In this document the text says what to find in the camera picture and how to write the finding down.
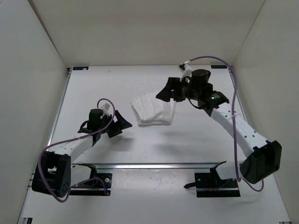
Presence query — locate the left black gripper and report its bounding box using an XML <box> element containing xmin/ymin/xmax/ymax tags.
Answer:
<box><xmin>99</xmin><ymin>109</ymin><xmax>132</xmax><ymax>138</ymax></box>

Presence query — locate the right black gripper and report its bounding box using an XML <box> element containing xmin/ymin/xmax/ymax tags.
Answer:
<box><xmin>156</xmin><ymin>78</ymin><xmax>200</xmax><ymax>103</ymax></box>

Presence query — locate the white pleated skirt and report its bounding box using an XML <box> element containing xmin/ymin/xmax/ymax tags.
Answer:
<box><xmin>130</xmin><ymin>92</ymin><xmax>176</xmax><ymax>126</ymax></box>

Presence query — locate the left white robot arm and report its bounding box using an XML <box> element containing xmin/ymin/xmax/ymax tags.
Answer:
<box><xmin>31</xmin><ymin>109</ymin><xmax>132</xmax><ymax>202</ymax></box>

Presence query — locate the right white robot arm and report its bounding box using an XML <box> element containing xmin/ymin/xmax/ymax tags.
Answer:
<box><xmin>156</xmin><ymin>69</ymin><xmax>282</xmax><ymax>187</ymax></box>

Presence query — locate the right blue corner label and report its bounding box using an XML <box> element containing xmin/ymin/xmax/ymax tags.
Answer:
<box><xmin>211</xmin><ymin>65</ymin><xmax>227</xmax><ymax>69</ymax></box>

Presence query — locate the blue corner label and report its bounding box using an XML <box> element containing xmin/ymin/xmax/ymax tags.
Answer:
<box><xmin>72</xmin><ymin>66</ymin><xmax>89</xmax><ymax>70</ymax></box>
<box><xmin>211</xmin><ymin>65</ymin><xmax>227</xmax><ymax>69</ymax></box>

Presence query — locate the left blue corner label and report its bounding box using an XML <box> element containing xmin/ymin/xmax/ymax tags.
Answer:
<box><xmin>72</xmin><ymin>66</ymin><xmax>89</xmax><ymax>70</ymax></box>

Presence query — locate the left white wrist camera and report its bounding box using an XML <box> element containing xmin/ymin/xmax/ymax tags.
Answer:
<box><xmin>100</xmin><ymin>103</ymin><xmax>110</xmax><ymax>116</ymax></box>

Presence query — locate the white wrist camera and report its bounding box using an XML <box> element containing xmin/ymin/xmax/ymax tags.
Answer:
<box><xmin>100</xmin><ymin>103</ymin><xmax>110</xmax><ymax>116</ymax></box>
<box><xmin>178</xmin><ymin>61</ymin><xmax>193</xmax><ymax>82</ymax></box>

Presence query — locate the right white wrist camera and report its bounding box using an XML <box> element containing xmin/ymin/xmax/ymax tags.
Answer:
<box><xmin>178</xmin><ymin>61</ymin><xmax>193</xmax><ymax>82</ymax></box>

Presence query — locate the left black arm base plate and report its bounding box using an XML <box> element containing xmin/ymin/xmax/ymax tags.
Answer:
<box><xmin>70</xmin><ymin>163</ymin><xmax>113</xmax><ymax>196</ymax></box>

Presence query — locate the aluminium table front rail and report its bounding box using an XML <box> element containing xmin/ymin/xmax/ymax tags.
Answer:
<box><xmin>70</xmin><ymin>162</ymin><xmax>234</xmax><ymax>170</ymax></box>

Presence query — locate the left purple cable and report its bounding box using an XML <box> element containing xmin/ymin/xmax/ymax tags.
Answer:
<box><xmin>38</xmin><ymin>98</ymin><xmax>116</xmax><ymax>203</ymax></box>

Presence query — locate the purple cable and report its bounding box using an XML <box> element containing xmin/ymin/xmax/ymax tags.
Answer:
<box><xmin>178</xmin><ymin>55</ymin><xmax>266</xmax><ymax>192</ymax></box>
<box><xmin>38</xmin><ymin>98</ymin><xmax>116</xmax><ymax>203</ymax></box>

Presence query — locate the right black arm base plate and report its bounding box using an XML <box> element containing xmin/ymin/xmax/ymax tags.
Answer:
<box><xmin>184</xmin><ymin>161</ymin><xmax>241</xmax><ymax>198</ymax></box>

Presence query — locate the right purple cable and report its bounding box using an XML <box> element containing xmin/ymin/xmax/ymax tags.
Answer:
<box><xmin>178</xmin><ymin>55</ymin><xmax>266</xmax><ymax>192</ymax></box>

